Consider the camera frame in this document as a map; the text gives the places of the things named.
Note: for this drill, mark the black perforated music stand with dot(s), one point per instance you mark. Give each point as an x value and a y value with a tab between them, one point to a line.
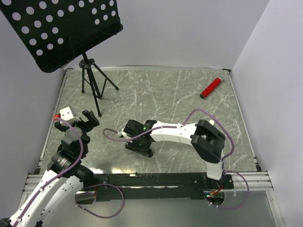
57	31

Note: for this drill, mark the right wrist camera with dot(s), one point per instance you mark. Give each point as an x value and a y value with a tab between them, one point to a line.
122	134

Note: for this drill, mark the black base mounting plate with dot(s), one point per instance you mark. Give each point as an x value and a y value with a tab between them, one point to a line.
155	185

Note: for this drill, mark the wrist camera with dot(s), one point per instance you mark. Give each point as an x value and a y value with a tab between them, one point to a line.
122	134
67	114

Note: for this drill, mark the red glitter tube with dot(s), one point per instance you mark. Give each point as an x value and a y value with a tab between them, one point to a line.
211	87

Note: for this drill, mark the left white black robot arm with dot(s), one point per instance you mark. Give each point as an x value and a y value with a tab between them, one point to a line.
64	176

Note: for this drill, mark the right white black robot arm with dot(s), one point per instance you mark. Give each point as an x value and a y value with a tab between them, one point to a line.
207	141

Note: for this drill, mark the small black tag object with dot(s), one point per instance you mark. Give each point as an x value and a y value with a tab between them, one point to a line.
141	149

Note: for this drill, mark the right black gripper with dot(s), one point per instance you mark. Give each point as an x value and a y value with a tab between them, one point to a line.
133	140

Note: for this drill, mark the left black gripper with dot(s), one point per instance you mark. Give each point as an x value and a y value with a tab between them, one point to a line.
90	123

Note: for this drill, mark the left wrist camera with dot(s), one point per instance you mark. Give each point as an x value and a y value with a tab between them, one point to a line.
67	114

